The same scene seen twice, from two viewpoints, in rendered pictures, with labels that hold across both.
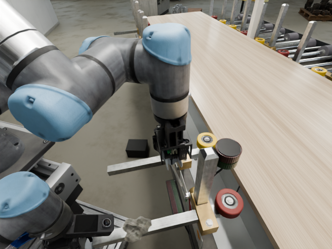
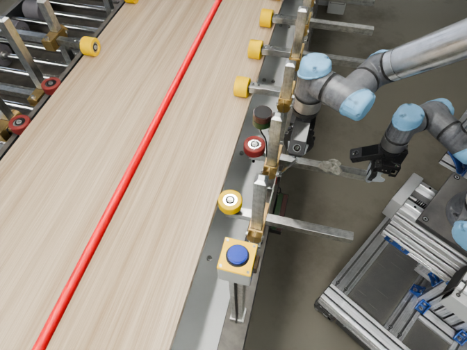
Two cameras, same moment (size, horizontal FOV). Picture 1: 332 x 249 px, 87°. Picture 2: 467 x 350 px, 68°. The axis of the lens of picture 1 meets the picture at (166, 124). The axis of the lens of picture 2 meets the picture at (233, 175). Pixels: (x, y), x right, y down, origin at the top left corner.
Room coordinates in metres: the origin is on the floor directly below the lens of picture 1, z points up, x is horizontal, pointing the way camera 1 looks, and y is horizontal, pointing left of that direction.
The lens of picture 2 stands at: (0.99, 0.09, 1.89)
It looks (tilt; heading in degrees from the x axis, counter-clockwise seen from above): 56 degrees down; 205
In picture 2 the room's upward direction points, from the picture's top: 1 degrees counter-clockwise
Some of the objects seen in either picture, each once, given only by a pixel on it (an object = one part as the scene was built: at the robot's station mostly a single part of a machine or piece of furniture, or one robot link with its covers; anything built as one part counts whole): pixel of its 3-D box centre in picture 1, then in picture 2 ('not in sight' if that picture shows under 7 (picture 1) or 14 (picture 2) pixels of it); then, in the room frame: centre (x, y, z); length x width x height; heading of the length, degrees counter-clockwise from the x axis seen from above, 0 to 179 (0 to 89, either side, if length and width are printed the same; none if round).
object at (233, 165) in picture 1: (226, 156); (262, 120); (0.26, -0.14, 1.08); 0.06 x 0.06 x 0.02
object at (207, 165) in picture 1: (200, 197); (272, 161); (0.25, -0.10, 0.87); 0.03 x 0.03 x 0.48; 9
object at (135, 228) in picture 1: (136, 227); (331, 164); (0.18, 0.11, 0.87); 0.09 x 0.07 x 0.02; 99
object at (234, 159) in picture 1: (227, 150); (262, 114); (0.26, -0.14, 1.10); 0.06 x 0.06 x 0.02
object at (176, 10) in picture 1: (186, 10); not in sight; (7.21, -1.01, 0.18); 1.31 x 0.95 x 0.37; 158
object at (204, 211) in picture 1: (202, 208); (271, 161); (0.23, -0.10, 0.85); 0.13 x 0.06 x 0.05; 9
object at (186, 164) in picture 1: (181, 152); (258, 221); (0.48, -0.06, 0.83); 0.13 x 0.06 x 0.05; 9
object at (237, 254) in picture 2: not in sight; (237, 255); (0.75, -0.01, 1.22); 0.04 x 0.04 x 0.02
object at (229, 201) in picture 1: (226, 207); (254, 152); (0.22, -0.18, 0.85); 0.08 x 0.08 x 0.11
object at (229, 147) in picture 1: (220, 172); (260, 135); (0.26, -0.14, 1.01); 0.06 x 0.06 x 0.22; 9
